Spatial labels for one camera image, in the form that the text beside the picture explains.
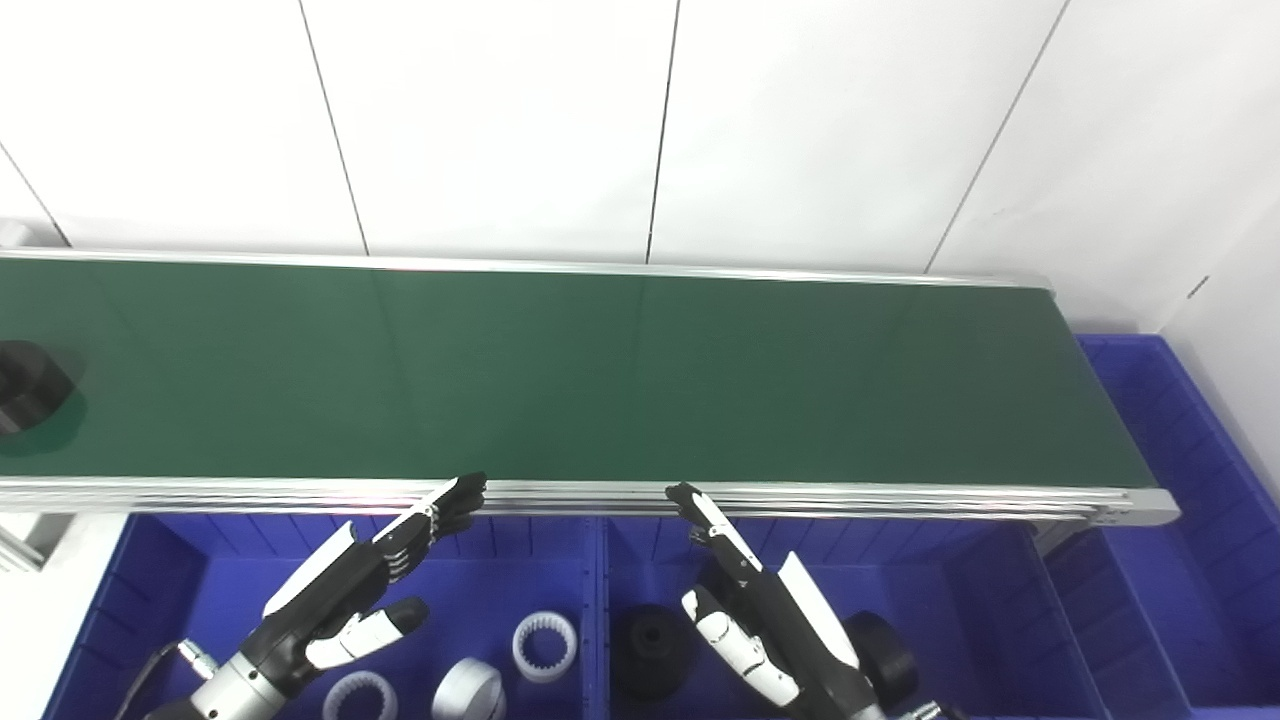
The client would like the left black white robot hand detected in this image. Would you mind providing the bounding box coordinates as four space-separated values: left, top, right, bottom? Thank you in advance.
238 472 488 693

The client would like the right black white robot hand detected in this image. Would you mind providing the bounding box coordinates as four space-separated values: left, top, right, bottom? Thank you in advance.
665 482 888 720

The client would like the black stepped round part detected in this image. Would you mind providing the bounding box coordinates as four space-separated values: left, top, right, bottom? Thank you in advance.
0 340 87 437
612 604 701 703

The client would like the black wheel part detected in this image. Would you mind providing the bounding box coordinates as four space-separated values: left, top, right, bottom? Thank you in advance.
842 611 919 707

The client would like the blue bin with white parts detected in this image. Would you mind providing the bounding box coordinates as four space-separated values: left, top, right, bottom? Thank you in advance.
42 513 605 720

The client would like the blue bin with black parts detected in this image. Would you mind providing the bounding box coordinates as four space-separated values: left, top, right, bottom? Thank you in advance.
598 515 1106 720

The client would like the white cylinder part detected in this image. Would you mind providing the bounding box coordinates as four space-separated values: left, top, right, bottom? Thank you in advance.
431 657 507 720

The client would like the green conveyor belt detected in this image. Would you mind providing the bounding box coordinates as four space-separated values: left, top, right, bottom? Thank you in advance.
0 245 1182 529
0 258 1159 490

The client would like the aluminium conveyor support leg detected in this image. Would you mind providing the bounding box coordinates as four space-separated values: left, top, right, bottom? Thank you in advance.
0 513 77 573
1030 520 1086 557

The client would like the long empty blue bin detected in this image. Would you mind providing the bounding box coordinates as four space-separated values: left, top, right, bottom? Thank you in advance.
1040 334 1280 720

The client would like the white gear ring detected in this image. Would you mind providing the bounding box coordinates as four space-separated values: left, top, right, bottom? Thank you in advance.
321 671 399 720
512 611 580 685

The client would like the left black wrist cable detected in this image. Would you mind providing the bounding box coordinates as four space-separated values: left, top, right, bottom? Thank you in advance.
113 640 217 720

